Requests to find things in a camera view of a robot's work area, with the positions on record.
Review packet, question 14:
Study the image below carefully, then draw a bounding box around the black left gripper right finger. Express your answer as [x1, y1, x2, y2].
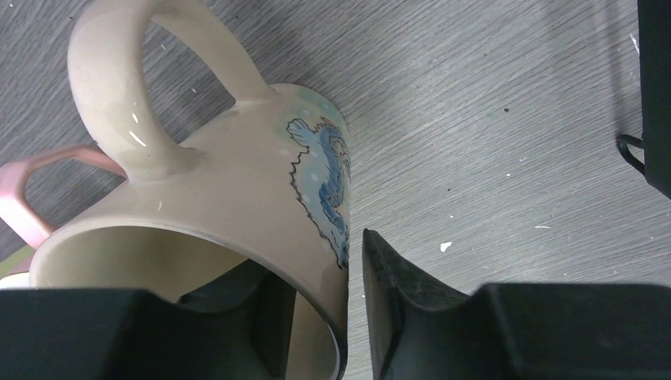
[362, 230, 670, 379]

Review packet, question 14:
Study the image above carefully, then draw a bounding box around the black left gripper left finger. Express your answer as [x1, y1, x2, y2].
[1, 260, 296, 379]

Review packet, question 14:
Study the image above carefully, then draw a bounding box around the tall cream dragon mug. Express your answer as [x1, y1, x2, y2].
[29, 1, 351, 379]

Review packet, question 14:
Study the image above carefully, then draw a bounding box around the pink faceted mug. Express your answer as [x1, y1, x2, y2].
[0, 144, 128, 279]

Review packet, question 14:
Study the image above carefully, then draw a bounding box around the pale yellow faceted mug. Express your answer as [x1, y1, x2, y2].
[1, 245, 35, 290]

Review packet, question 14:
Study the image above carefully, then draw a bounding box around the black wire dish rack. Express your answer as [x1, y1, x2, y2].
[616, 0, 670, 197]

